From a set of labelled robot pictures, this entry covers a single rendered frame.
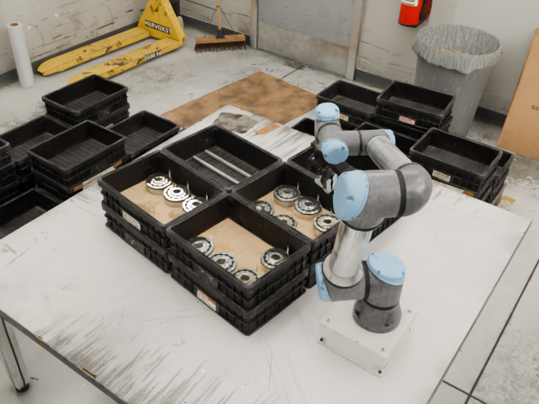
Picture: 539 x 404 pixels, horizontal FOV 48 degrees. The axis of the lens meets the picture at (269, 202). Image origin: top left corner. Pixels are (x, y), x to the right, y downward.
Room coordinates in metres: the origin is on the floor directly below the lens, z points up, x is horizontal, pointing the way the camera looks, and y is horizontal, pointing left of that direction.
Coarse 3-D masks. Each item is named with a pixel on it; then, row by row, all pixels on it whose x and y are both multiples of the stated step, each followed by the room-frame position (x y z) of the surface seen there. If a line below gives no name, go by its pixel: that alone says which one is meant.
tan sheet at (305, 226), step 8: (272, 192) 1.88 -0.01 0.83; (264, 200) 1.83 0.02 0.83; (272, 200) 1.83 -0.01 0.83; (280, 208) 1.78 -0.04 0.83; (288, 208) 1.78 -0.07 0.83; (296, 216) 1.74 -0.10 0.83; (304, 224) 1.69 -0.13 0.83; (312, 224) 1.70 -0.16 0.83; (304, 232) 1.65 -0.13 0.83; (312, 232) 1.65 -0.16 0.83
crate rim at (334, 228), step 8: (272, 168) 1.90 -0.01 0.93; (296, 168) 1.91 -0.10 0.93; (256, 176) 1.84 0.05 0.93; (312, 176) 1.86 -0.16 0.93; (248, 184) 1.79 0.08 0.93; (232, 192) 1.74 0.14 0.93; (248, 200) 1.69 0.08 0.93; (272, 216) 1.61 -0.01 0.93; (288, 224) 1.57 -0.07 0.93; (336, 224) 1.58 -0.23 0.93; (296, 232) 1.53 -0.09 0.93; (328, 232) 1.53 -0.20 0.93; (312, 240) 1.49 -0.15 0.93; (320, 240) 1.50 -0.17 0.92
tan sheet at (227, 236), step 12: (216, 228) 1.65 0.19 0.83; (228, 228) 1.65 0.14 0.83; (240, 228) 1.65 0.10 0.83; (216, 240) 1.58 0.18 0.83; (228, 240) 1.59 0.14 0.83; (240, 240) 1.59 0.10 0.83; (252, 240) 1.59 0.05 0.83; (228, 252) 1.52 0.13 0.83; (240, 252) 1.53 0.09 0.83; (252, 252) 1.53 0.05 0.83; (240, 264) 1.47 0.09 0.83; (252, 264) 1.47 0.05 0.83
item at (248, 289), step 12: (192, 216) 1.60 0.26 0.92; (264, 216) 1.61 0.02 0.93; (168, 228) 1.52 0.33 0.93; (288, 228) 1.55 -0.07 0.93; (180, 240) 1.46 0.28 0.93; (300, 240) 1.49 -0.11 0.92; (192, 252) 1.42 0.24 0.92; (300, 252) 1.43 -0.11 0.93; (216, 264) 1.36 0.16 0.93; (288, 264) 1.38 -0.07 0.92; (228, 276) 1.31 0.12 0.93; (264, 276) 1.32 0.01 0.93; (240, 288) 1.28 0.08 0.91; (252, 288) 1.26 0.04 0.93
